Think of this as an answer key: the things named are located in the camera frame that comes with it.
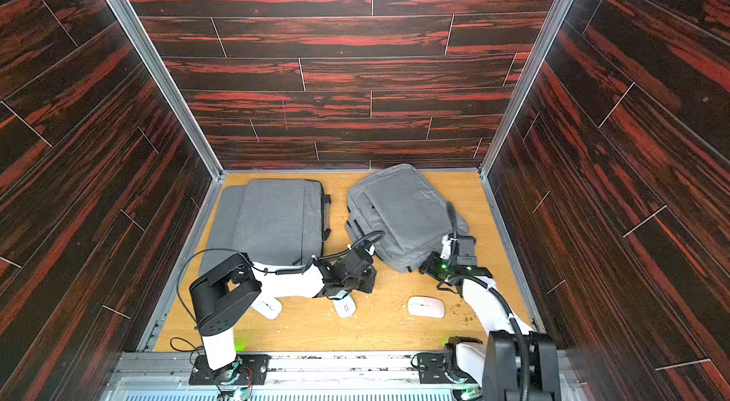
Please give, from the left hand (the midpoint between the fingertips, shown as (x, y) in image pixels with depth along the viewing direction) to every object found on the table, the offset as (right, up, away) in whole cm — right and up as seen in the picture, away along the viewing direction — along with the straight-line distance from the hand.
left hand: (378, 280), depth 88 cm
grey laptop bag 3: (+9, +21, +9) cm, 24 cm away
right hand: (+17, +5, +1) cm, 18 cm away
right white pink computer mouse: (+14, -6, -6) cm, 16 cm away
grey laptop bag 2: (-33, +18, +8) cm, 38 cm away
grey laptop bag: (-47, +17, +5) cm, 50 cm away
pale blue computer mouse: (-10, -6, -6) cm, 13 cm away
